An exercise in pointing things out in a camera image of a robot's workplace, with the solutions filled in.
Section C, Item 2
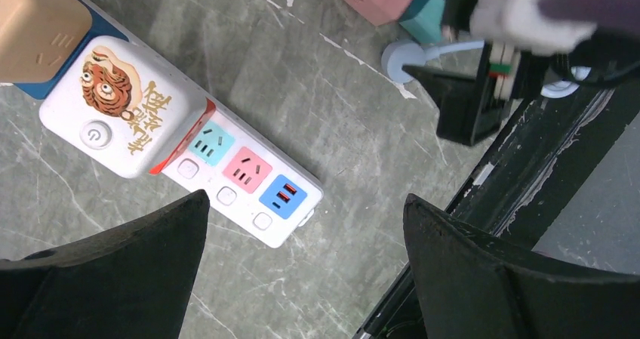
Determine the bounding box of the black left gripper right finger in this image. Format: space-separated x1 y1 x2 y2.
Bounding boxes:
403 194 639 338

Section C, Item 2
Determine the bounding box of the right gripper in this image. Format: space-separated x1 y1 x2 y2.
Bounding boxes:
402 0 639 146

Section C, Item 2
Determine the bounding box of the white long power strip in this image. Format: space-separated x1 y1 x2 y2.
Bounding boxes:
50 0 325 250

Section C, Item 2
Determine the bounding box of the dark blue cube adapter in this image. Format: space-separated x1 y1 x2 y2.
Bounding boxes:
14 0 130 100

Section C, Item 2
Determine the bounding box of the white cube adapter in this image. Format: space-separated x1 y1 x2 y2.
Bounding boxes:
39 36 208 178

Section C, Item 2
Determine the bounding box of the teal cube adapter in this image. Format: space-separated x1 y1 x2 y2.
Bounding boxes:
398 0 445 45

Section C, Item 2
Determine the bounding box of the orange cube adapter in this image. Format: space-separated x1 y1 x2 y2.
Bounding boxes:
1 0 92 83

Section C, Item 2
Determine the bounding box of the red cube adapter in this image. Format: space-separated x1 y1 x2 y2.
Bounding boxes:
149 99 216 175

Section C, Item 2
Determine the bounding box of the light blue round plug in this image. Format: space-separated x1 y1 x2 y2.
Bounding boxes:
381 40 426 84

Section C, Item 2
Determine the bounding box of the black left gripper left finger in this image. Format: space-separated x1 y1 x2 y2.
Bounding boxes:
1 190 210 338

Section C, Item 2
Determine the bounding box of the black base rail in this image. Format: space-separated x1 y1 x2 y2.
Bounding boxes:
355 83 639 338

